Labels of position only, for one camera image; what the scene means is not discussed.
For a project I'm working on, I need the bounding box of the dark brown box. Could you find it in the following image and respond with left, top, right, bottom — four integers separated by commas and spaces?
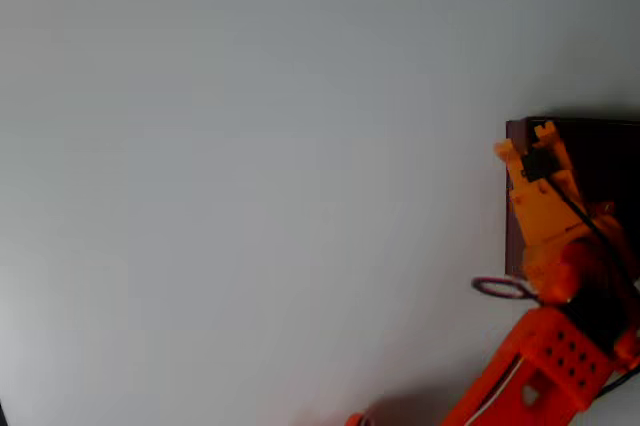
504, 115, 640, 280

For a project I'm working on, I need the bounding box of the black camera cable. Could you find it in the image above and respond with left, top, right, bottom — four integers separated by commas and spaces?
545, 176, 640, 295

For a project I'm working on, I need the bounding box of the small black camera module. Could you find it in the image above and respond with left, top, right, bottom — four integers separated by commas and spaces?
518, 145, 552, 184

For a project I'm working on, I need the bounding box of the looped red and black wire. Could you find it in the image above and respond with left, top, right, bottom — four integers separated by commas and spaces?
470, 276, 542, 303

